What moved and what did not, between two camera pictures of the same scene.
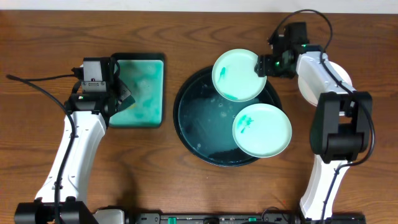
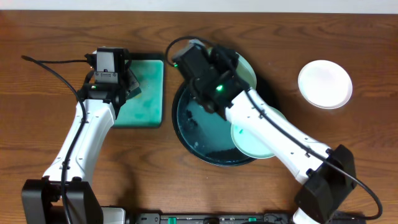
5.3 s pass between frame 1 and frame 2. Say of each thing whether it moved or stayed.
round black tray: stayed
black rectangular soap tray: stayed
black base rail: stayed
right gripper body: moved
